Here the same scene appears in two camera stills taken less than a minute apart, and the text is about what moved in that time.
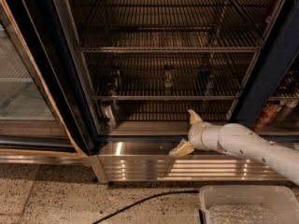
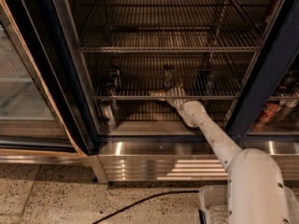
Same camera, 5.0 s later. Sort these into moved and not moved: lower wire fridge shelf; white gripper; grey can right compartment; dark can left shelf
Moved: white gripper
Not moved: grey can right compartment; lower wire fridge shelf; dark can left shelf
